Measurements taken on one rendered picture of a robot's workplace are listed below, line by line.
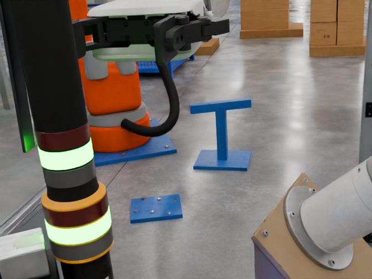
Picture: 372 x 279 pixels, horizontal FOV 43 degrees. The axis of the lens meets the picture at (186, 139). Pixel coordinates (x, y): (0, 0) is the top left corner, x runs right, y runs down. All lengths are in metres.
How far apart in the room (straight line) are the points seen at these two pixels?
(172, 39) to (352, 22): 7.52
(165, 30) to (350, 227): 0.67
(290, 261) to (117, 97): 3.49
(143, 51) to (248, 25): 9.20
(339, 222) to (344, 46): 6.94
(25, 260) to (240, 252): 2.66
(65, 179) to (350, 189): 0.70
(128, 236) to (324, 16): 5.48
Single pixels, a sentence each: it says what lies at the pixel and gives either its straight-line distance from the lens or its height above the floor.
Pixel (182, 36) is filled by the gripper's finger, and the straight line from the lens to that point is 0.40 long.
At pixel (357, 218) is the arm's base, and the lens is 0.95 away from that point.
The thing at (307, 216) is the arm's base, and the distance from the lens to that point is 1.00.
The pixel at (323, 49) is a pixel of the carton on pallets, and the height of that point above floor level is 0.11.
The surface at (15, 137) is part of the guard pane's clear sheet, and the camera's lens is 1.53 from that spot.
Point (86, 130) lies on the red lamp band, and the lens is 0.31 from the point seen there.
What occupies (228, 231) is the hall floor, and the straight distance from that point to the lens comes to 3.15.
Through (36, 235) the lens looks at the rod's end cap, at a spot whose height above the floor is 1.54.
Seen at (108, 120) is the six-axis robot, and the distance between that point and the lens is 4.32.
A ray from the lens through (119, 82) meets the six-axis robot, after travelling 4.26.
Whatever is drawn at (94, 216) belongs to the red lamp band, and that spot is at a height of 1.56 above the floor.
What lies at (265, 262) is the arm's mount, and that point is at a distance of 0.93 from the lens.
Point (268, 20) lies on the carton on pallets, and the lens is 9.56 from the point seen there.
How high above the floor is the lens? 1.71
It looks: 22 degrees down
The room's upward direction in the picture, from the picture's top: 5 degrees counter-clockwise
